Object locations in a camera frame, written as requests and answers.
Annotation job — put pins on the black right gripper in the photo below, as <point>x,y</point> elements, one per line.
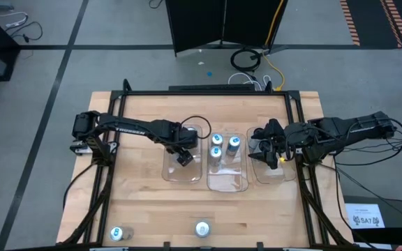
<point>293,139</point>

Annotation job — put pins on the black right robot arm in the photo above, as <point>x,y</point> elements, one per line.
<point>354,127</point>

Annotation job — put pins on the black aluminium table frame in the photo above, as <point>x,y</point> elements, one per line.
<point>204,93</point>

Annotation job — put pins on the orange striped black floor mat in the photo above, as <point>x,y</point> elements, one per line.
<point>372,21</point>

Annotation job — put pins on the long black bar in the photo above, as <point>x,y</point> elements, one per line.
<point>211,87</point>

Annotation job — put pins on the silver blue Red Bull can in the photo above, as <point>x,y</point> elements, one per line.
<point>234,144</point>
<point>117,233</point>
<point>216,155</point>
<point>217,139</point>

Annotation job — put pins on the white SA7 sign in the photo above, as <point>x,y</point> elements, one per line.
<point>361,211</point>

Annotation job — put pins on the white Celsius can black lid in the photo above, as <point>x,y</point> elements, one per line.
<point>253,145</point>

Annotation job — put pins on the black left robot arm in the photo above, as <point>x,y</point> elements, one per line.
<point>127,126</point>

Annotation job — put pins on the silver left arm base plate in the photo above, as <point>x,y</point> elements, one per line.
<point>80,149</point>

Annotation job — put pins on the black cabinet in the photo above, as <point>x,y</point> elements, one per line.
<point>400,216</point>

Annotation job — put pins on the clear plastic bin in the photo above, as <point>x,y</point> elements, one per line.
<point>181,174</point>
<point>277,176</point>
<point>227,178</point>

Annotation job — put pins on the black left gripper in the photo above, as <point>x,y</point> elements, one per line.
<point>178,136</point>

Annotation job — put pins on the black folding divider panel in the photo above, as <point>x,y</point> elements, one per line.
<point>201,24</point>

